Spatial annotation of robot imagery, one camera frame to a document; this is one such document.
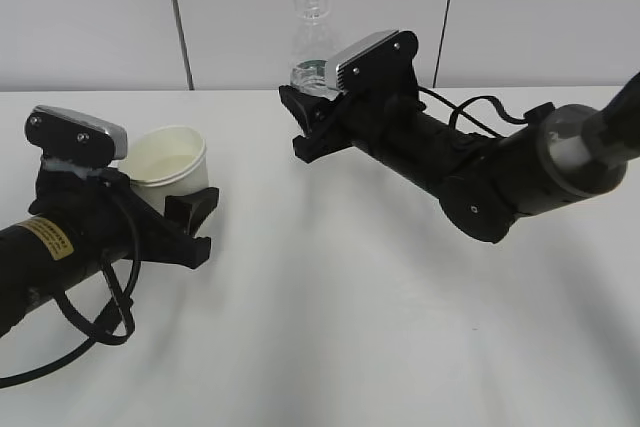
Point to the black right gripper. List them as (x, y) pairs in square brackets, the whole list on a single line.
[(387, 123)]

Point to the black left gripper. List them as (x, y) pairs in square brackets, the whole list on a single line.
[(103, 214)]

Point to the white paper cup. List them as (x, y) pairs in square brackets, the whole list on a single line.
[(169, 161)]

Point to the clear water bottle green label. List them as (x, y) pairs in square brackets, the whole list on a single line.
[(314, 42)]

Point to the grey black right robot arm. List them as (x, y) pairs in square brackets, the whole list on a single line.
[(556, 157)]

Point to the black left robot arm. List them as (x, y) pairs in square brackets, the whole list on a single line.
[(38, 259)]

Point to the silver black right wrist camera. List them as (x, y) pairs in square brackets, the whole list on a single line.
[(380, 56)]

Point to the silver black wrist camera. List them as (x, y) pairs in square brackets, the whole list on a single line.
[(380, 56), (75, 137)]

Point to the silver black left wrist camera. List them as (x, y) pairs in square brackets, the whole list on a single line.
[(75, 137)]

